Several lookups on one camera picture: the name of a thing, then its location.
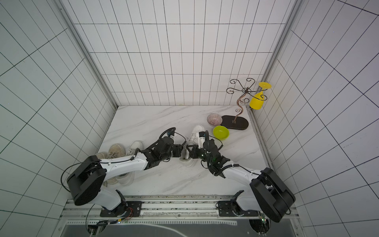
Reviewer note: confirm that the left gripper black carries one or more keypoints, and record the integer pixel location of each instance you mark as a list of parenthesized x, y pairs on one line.
[(177, 148)]

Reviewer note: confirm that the lime green plastic bowl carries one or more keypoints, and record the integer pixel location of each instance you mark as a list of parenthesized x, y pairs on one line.
[(221, 132)]

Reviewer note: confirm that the pink marbled bowl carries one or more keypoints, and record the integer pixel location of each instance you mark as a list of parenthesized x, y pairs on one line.
[(214, 120)]

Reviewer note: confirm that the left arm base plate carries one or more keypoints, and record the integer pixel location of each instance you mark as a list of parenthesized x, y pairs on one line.
[(125, 209)]

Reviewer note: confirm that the yellow plastic goblet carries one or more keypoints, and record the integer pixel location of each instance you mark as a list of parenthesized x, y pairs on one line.
[(258, 99)]

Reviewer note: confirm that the white sneaker with laces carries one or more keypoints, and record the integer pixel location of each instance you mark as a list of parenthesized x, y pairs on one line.
[(185, 158)]

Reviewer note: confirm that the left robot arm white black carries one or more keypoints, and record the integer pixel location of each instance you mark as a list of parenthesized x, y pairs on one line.
[(86, 182)]

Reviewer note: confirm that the black oval stand base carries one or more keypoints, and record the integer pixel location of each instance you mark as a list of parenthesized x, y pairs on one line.
[(234, 122)]

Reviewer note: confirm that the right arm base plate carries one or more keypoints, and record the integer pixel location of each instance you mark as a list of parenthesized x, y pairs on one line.
[(228, 209)]

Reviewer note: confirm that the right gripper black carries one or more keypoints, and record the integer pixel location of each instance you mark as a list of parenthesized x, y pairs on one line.
[(196, 151)]

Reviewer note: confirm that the curly metal cup stand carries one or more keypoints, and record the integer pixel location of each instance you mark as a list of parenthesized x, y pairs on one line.
[(246, 93)]

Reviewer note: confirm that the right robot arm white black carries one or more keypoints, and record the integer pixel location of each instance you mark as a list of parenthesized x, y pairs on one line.
[(264, 192)]

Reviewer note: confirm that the beige shoe near wall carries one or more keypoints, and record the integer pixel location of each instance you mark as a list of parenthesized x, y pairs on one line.
[(102, 155)]

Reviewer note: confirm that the aluminium rail frame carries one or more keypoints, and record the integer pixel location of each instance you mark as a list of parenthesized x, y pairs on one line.
[(159, 210)]

